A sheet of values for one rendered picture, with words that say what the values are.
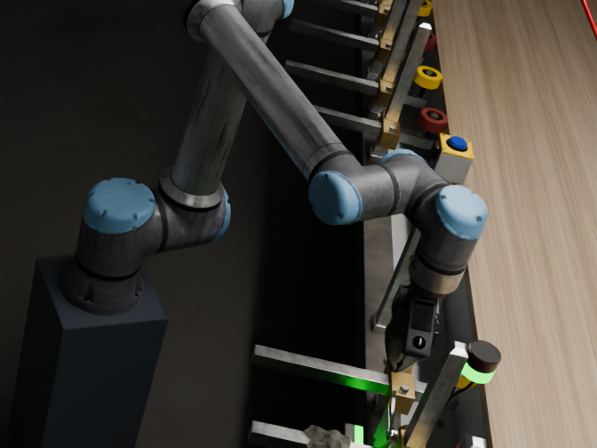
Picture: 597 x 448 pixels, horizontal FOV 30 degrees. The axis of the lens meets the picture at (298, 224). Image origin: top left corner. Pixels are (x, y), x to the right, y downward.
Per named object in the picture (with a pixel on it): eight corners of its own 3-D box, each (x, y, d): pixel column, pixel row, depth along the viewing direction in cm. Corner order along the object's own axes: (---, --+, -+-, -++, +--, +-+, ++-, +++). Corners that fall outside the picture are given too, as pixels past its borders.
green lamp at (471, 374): (461, 379, 193) (465, 370, 191) (458, 356, 197) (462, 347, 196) (493, 386, 193) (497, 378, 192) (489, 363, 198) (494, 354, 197)
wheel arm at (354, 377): (250, 368, 223) (254, 353, 221) (250, 356, 226) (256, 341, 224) (453, 414, 229) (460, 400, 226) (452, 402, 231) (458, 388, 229)
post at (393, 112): (366, 170, 318) (419, 23, 291) (366, 164, 321) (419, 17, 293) (378, 173, 318) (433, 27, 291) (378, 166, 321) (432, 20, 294)
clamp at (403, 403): (381, 410, 224) (389, 393, 221) (380, 364, 235) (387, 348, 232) (410, 416, 225) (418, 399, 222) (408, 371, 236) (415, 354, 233)
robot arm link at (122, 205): (64, 240, 253) (75, 178, 243) (131, 228, 262) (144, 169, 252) (92, 282, 244) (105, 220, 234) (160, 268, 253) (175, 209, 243)
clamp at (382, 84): (373, 104, 325) (378, 90, 323) (372, 83, 336) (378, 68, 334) (393, 109, 326) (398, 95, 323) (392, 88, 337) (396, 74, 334)
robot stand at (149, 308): (30, 502, 278) (63, 329, 244) (8, 428, 295) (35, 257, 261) (124, 485, 290) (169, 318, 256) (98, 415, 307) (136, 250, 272)
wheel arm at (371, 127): (278, 114, 304) (282, 101, 301) (279, 108, 307) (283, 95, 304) (428, 152, 309) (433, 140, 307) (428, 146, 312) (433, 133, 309)
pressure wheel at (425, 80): (430, 101, 334) (443, 68, 327) (430, 114, 327) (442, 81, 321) (405, 93, 334) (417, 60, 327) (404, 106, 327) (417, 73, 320)
